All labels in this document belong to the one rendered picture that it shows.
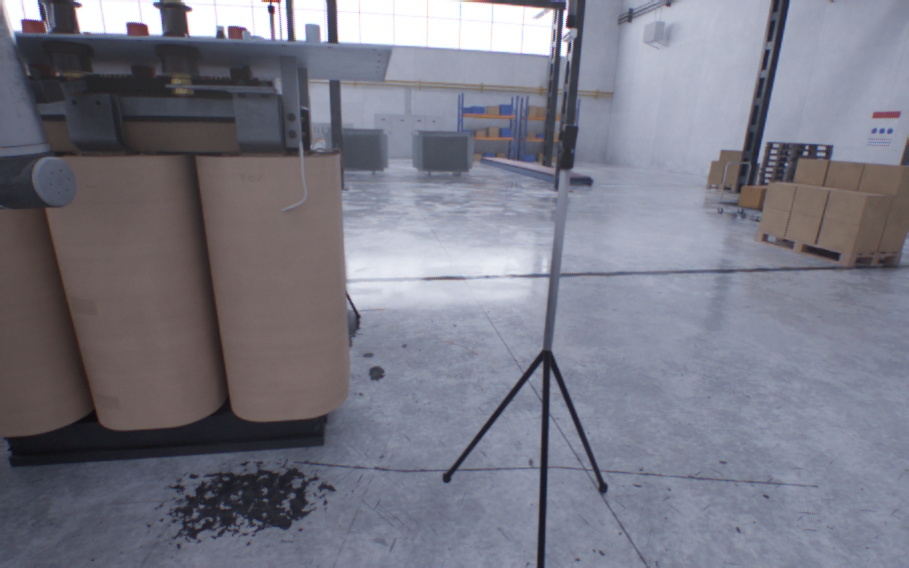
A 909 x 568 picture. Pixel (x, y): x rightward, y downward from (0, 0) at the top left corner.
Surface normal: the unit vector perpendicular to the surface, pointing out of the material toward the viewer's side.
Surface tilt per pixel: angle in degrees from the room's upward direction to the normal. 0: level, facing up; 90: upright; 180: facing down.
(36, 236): 90
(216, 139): 90
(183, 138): 90
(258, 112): 90
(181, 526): 0
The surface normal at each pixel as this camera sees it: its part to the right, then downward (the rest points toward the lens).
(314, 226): 0.66, 0.26
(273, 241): 0.18, 0.31
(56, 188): 1.00, -0.02
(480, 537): 0.03, -0.95
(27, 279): 0.85, 0.19
